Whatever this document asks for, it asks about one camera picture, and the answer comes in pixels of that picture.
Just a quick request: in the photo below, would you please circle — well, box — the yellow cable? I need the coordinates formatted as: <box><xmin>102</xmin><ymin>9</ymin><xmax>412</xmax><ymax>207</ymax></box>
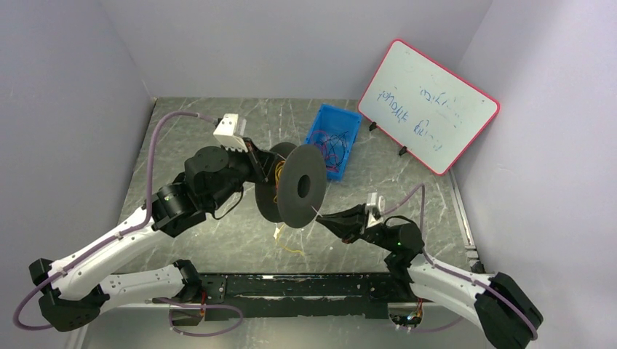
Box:
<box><xmin>272</xmin><ymin>161</ymin><xmax>308</xmax><ymax>257</ymax></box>

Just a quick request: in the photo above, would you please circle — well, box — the grey perforated cable spool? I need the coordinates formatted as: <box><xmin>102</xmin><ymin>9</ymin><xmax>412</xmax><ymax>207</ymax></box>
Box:
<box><xmin>255</xmin><ymin>142</ymin><xmax>327</xmax><ymax>228</ymax></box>

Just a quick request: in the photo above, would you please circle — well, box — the red cable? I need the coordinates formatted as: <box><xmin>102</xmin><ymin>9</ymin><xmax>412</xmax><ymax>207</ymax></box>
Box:
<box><xmin>311</xmin><ymin>129</ymin><xmax>355</xmax><ymax>173</ymax></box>

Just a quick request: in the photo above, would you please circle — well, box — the blue plastic bin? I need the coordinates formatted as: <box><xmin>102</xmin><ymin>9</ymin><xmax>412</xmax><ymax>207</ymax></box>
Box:
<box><xmin>305</xmin><ymin>104</ymin><xmax>362</xmax><ymax>182</ymax></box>

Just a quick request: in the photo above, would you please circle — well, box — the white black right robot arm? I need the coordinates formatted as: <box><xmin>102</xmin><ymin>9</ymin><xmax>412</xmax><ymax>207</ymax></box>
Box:
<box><xmin>316</xmin><ymin>204</ymin><xmax>544</xmax><ymax>348</ymax></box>

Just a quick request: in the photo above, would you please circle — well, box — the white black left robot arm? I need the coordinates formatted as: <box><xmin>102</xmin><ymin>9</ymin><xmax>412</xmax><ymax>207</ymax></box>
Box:
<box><xmin>29</xmin><ymin>138</ymin><xmax>295</xmax><ymax>332</ymax></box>

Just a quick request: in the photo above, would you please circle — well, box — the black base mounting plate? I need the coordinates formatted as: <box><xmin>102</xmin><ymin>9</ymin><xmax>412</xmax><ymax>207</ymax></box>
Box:
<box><xmin>173</xmin><ymin>272</ymin><xmax>419</xmax><ymax>321</ymax></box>

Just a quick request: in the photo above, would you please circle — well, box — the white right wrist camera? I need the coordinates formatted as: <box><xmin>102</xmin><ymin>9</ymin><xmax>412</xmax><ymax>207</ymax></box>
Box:
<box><xmin>365</xmin><ymin>192</ymin><xmax>386</xmax><ymax>228</ymax></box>

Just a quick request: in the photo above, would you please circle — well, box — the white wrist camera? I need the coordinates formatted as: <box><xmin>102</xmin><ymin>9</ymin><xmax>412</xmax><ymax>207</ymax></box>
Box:
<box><xmin>213</xmin><ymin>113</ymin><xmax>248</xmax><ymax>153</ymax></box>
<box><xmin>365</xmin><ymin>192</ymin><xmax>386</xmax><ymax>228</ymax></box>

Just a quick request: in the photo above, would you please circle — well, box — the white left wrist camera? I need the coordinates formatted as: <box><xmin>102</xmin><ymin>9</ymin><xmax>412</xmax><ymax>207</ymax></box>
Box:
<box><xmin>213</xmin><ymin>113</ymin><xmax>248</xmax><ymax>153</ymax></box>

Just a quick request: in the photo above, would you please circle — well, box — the white board red frame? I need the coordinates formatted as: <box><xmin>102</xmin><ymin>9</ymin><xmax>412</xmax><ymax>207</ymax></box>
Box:
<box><xmin>358</xmin><ymin>39</ymin><xmax>500</xmax><ymax>175</ymax></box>

